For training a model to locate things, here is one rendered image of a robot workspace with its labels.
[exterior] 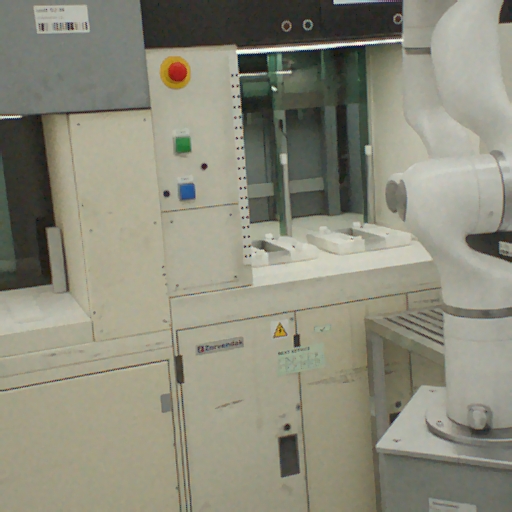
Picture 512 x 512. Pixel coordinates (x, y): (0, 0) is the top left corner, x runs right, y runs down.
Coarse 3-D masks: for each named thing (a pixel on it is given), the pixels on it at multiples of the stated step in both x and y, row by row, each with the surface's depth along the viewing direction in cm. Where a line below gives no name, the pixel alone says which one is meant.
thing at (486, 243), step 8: (496, 232) 174; (504, 232) 171; (472, 240) 182; (480, 240) 179; (488, 240) 176; (496, 240) 174; (504, 240) 172; (472, 248) 182; (480, 248) 179; (488, 248) 177; (496, 248) 174; (504, 248) 172; (496, 256) 175; (504, 256) 172
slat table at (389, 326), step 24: (408, 312) 210; (432, 312) 210; (384, 336) 201; (408, 336) 191; (432, 336) 190; (432, 360) 182; (384, 384) 210; (384, 408) 211; (384, 432) 212; (384, 480) 214; (384, 504) 215
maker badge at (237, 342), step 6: (240, 336) 201; (216, 342) 199; (222, 342) 200; (228, 342) 200; (234, 342) 201; (240, 342) 201; (198, 348) 198; (204, 348) 198; (210, 348) 199; (216, 348) 199; (222, 348) 200; (228, 348) 200; (234, 348) 201; (198, 354) 198
